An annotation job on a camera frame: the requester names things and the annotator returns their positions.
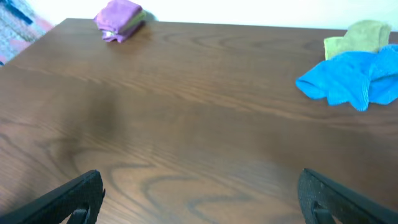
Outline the pink microfiber cloth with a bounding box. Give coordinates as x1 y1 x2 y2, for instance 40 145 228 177
94 0 142 33

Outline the folded green cloth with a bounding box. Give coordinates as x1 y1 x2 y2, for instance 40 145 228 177
119 11 146 33

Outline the patterned floor rug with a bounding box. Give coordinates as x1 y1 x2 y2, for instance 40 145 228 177
1 0 53 67

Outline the folded purple cloth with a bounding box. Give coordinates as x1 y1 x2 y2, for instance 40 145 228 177
102 21 145 43

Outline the crumpled olive green cloth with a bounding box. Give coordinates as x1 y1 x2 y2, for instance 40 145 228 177
323 20 392 60

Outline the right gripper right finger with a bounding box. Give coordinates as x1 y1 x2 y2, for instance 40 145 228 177
297 169 397 224

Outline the crumpled blue cloth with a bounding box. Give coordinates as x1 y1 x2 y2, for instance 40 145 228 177
295 44 397 111

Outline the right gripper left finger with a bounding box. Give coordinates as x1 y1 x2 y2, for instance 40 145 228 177
1 170 105 224

